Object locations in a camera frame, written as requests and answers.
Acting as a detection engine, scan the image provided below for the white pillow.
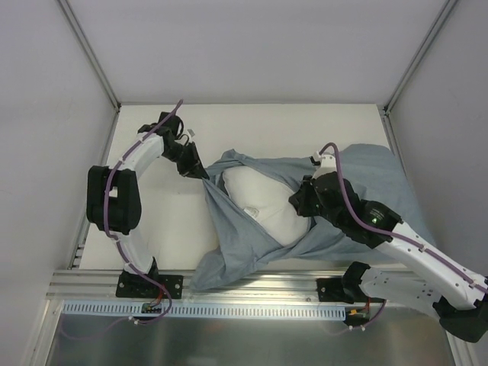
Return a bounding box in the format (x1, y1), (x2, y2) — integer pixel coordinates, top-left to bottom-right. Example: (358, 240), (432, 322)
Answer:
(222, 165), (311, 246)

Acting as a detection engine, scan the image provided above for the grey-blue pillowcase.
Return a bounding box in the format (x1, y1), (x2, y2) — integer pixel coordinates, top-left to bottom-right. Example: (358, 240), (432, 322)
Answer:
(190, 144), (432, 291)

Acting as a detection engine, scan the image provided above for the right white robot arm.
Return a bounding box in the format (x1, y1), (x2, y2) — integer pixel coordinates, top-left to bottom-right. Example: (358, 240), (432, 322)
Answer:
(289, 172), (487, 343)

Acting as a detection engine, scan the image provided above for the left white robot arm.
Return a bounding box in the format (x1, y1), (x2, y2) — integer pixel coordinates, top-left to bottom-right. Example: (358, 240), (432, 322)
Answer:
(86, 111), (209, 297)

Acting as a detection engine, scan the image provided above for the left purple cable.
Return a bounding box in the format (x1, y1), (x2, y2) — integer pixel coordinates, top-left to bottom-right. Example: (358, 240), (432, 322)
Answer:
(102, 99), (185, 336)

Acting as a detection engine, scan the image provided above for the purple cable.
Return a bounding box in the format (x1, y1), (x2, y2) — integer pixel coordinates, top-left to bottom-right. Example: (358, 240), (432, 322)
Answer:
(318, 142), (488, 332)
(102, 99), (185, 336)

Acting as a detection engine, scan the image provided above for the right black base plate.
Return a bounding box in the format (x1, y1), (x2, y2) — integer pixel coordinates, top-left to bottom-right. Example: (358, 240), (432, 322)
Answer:
(316, 278), (368, 304)

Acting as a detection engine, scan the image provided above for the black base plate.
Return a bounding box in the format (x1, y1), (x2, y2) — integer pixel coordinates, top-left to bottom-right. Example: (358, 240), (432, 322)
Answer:
(115, 271), (184, 300)
(316, 278), (368, 304)

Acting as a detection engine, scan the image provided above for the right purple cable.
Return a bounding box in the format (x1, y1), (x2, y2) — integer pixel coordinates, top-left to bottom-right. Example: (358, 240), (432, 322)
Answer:
(318, 142), (488, 332)

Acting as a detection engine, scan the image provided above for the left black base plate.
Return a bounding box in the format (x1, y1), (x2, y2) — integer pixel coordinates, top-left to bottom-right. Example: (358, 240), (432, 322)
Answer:
(115, 271), (184, 300)

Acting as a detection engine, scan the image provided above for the white slotted cable duct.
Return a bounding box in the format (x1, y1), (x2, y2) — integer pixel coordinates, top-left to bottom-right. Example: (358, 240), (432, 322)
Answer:
(62, 300), (346, 321)

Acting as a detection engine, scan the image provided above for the aluminium mounting rail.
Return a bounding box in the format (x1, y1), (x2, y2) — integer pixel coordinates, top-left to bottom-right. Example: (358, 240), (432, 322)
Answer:
(45, 268), (457, 306)

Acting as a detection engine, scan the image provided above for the left aluminium frame post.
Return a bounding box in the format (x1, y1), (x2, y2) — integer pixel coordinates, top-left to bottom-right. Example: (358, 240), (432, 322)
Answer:
(56, 0), (121, 112)

